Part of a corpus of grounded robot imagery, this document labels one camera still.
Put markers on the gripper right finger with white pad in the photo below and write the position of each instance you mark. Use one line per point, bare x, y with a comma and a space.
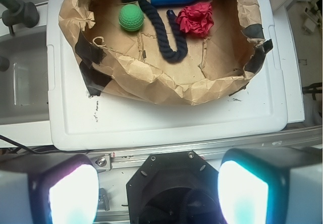
271, 185

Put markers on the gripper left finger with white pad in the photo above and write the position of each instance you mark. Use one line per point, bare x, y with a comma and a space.
48, 188

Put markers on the white plastic bin lid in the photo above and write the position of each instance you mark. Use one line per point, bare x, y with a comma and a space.
81, 122

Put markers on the clear plastic container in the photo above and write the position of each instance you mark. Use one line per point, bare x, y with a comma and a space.
24, 83

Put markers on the brown paper bag tray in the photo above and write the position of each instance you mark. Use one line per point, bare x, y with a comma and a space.
159, 63

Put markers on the red crumpled paper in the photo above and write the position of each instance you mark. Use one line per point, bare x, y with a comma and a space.
196, 19

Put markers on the green dimpled ball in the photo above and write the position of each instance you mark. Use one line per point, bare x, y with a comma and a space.
131, 17

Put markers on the metal corner bracket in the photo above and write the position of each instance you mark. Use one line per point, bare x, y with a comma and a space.
102, 162

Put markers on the aluminium extrusion rail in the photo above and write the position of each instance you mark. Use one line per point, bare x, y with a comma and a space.
209, 150

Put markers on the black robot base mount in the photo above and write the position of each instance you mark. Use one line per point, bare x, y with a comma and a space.
178, 187

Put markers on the dark grey clamp handle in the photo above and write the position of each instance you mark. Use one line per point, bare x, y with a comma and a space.
19, 12

